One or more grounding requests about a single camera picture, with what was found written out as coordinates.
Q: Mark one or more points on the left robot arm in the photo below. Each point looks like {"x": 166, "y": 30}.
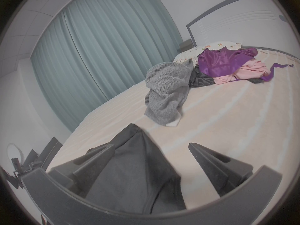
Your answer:
{"x": 16, "y": 164}

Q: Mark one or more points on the purple satin garment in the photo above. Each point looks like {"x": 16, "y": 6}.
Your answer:
{"x": 215, "y": 62}

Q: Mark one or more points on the black shiny garment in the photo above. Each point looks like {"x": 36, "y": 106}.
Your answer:
{"x": 201, "y": 80}

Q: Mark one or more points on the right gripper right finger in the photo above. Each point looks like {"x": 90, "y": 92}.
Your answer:
{"x": 218, "y": 170}

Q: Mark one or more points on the round white ceiling lamp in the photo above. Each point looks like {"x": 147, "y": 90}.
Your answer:
{"x": 14, "y": 153}

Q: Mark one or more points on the grey garment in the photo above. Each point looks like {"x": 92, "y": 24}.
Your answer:
{"x": 166, "y": 90}

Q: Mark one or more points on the pink garment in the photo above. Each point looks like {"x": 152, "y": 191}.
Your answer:
{"x": 246, "y": 70}

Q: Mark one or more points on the blue-green curtain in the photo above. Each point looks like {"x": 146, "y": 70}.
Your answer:
{"x": 117, "y": 36}
{"x": 61, "y": 78}

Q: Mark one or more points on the bed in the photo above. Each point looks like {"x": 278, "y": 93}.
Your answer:
{"x": 234, "y": 125}

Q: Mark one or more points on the black T-shirt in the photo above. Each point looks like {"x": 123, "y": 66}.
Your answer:
{"x": 131, "y": 172}

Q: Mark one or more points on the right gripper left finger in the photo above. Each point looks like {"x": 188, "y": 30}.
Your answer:
{"x": 86, "y": 170}

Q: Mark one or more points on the grey bedside table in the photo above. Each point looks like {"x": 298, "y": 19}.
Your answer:
{"x": 186, "y": 44}

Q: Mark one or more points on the white printed pillow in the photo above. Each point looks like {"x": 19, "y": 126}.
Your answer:
{"x": 187, "y": 54}

